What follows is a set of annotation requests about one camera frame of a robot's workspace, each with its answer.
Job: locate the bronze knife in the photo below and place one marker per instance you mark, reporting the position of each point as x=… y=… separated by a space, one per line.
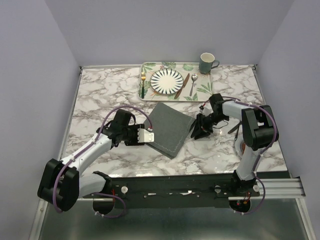
x=183 y=85

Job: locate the striped white plate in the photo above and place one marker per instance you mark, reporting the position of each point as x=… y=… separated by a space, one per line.
x=166 y=81

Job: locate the small white saucer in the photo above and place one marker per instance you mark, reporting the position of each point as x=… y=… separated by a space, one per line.
x=237 y=146

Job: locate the floral serving tray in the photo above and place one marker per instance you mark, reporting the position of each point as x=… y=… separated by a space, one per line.
x=203 y=88

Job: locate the aluminium frame rail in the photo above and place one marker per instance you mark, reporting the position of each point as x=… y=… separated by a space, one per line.
x=274 y=189

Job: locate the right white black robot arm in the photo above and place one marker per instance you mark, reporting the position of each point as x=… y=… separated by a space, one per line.
x=259 y=132

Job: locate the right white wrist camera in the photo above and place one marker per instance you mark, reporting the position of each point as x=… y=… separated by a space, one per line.
x=206 y=111

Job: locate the grey cloth napkin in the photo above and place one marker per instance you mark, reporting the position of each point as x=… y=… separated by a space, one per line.
x=170 y=128

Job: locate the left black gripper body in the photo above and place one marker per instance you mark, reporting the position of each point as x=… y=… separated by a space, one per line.
x=130 y=135

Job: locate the silver spoon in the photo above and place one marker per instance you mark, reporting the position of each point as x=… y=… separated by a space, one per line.
x=194 y=77

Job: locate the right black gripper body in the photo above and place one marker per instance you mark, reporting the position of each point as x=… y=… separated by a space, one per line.
x=212 y=119

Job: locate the teal ceramic mug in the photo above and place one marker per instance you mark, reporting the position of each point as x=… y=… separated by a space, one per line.
x=207 y=62

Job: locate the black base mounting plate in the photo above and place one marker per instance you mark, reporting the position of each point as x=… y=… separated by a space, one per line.
x=151 y=192

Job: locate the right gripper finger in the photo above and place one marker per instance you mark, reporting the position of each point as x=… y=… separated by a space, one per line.
x=202 y=132
x=198 y=122

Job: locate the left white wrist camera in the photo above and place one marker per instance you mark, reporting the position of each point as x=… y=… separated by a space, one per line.
x=145 y=136

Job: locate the orange black object on saucer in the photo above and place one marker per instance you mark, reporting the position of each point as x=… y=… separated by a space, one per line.
x=243 y=147

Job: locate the gold green-handled fork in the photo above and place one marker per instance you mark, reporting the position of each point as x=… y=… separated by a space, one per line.
x=143 y=78

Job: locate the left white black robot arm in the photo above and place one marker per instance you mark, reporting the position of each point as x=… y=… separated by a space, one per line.
x=60 y=181

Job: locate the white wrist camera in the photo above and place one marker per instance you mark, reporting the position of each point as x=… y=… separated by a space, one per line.
x=206 y=111
x=145 y=136

